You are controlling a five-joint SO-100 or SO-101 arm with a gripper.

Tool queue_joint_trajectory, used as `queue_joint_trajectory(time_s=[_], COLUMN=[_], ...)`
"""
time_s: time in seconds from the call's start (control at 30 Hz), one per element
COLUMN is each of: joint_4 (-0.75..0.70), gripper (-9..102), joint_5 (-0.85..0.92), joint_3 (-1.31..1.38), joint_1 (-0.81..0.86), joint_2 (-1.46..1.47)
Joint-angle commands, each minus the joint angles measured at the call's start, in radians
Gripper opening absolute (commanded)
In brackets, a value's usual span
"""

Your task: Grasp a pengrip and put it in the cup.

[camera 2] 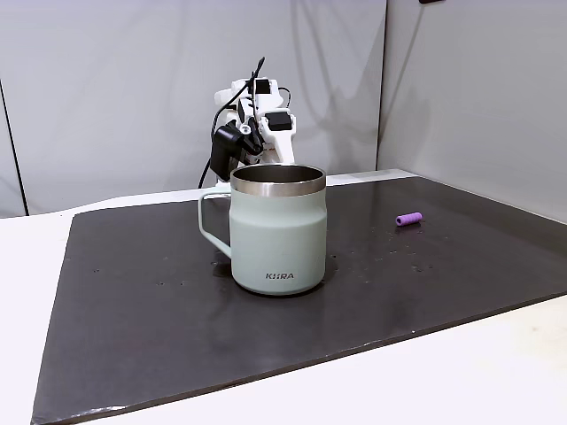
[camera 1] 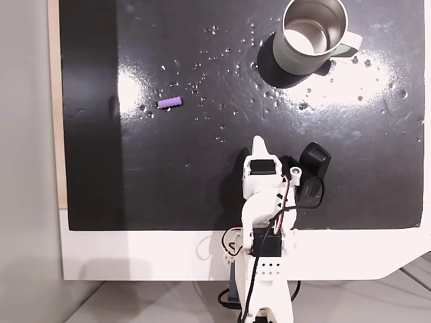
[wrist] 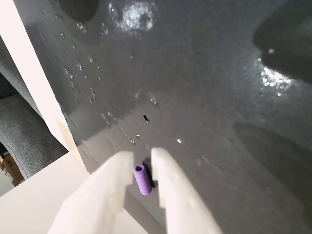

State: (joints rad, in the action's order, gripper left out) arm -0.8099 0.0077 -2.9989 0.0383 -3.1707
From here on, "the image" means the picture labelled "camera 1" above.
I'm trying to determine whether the pale green steel mug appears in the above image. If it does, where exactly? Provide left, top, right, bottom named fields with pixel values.
left=271, top=0, right=364, bottom=75

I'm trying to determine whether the black power cable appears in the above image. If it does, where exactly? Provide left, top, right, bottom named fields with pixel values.
left=218, top=281, right=301, bottom=309

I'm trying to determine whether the black table mat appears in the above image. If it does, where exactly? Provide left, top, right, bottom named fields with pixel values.
left=59, top=0, right=424, bottom=231

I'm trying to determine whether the red white servo wire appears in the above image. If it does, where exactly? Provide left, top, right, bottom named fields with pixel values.
left=273, top=174, right=291, bottom=234
left=221, top=227, right=244, bottom=257

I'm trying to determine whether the black camera box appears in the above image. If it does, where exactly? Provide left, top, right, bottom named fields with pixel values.
left=296, top=141, right=333, bottom=207

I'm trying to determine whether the purple pen grip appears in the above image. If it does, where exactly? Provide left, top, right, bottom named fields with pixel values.
left=157, top=96, right=183, bottom=110

